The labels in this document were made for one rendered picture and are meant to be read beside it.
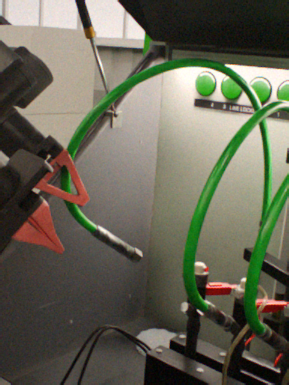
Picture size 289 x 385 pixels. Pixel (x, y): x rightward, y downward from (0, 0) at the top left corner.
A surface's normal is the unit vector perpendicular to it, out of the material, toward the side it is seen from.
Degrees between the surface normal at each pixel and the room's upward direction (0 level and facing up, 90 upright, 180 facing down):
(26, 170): 45
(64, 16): 90
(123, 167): 90
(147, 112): 90
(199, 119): 90
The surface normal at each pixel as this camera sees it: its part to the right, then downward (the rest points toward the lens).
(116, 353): 0.07, -0.96
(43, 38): 0.65, 0.24
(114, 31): -0.57, 0.17
